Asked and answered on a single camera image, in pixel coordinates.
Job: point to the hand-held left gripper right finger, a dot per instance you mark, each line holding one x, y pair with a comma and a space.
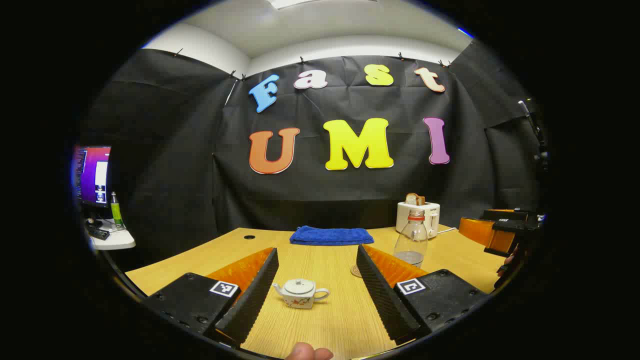
380, 295

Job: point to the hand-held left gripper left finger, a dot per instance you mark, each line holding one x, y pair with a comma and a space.
252, 300

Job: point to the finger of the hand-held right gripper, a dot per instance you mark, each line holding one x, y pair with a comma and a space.
475, 230
501, 242

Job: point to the round beige coaster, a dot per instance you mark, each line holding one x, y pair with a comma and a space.
355, 271

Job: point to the white teacup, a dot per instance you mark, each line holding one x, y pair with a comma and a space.
300, 300

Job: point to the clear plastic water bottle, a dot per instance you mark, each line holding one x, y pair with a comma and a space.
411, 242

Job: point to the green bottle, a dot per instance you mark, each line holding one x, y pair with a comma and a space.
116, 212

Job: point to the white toaster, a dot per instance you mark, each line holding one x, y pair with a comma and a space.
401, 216

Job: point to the folded blue towel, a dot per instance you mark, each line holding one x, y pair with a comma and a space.
330, 235

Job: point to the white side table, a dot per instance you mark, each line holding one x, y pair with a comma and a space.
117, 240

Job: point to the black keyboard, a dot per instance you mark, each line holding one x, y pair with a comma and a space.
98, 232

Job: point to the black backdrop cloth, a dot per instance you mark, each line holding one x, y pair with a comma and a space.
175, 150

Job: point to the computer monitor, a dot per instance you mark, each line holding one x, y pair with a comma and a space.
95, 175

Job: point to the ceiling light panel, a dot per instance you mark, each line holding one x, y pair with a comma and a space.
290, 3

